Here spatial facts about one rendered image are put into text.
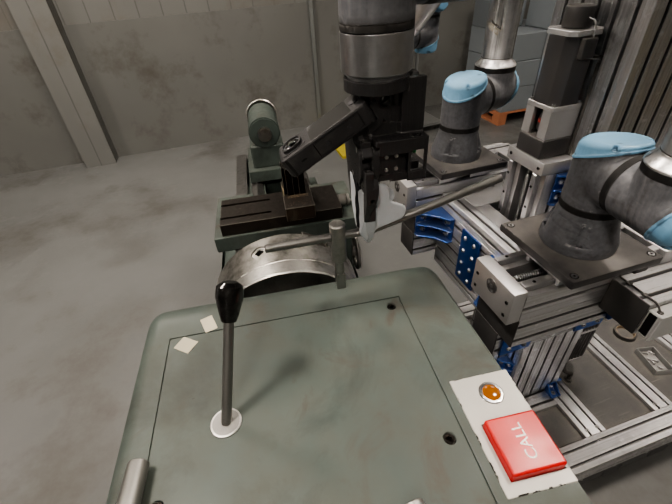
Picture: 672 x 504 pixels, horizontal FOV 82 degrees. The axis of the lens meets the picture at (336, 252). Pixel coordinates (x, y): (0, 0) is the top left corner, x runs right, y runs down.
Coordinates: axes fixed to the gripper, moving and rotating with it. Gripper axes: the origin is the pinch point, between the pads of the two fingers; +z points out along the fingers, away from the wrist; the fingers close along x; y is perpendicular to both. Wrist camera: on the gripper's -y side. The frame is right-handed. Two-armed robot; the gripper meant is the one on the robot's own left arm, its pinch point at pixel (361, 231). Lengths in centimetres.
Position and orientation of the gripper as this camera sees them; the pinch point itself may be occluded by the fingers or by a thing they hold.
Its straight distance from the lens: 53.3
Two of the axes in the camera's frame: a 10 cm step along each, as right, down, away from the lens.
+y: 9.7, -1.8, 1.4
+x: -2.2, -5.9, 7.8
